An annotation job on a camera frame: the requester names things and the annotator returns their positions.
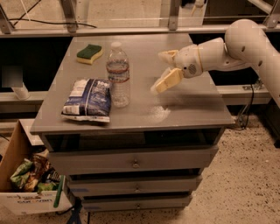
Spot white pump dispenser bottle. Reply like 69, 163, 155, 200
12, 86, 30, 100

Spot green stick in box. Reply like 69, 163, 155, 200
53, 175, 64, 208

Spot black floor cables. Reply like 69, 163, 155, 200
233, 84, 256, 130

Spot grey drawer cabinet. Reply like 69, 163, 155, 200
31, 33, 233, 202

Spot black cable on shelf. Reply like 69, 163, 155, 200
8, 18, 97, 30

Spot snack bags in box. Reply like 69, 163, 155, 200
10, 149, 60, 193

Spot bottom grey drawer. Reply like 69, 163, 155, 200
82, 194, 192, 212

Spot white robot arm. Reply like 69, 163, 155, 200
150, 19, 280, 107

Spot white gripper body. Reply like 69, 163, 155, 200
175, 45, 203, 78

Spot green yellow sponge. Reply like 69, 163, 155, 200
76, 44, 102, 65

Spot grey drawer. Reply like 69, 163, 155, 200
82, 194, 192, 212
49, 145, 218, 175
68, 175, 202, 197

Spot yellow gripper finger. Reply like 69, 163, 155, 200
157, 50, 178, 65
150, 68, 184, 95

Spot cardboard box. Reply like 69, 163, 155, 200
0, 121, 73, 215

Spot clear plastic water bottle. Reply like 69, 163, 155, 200
106, 42, 130, 108

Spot top grey drawer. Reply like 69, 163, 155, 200
49, 145, 218, 175

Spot middle grey drawer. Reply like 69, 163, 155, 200
68, 175, 202, 197

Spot blue chip bag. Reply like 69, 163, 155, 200
61, 79, 111, 123

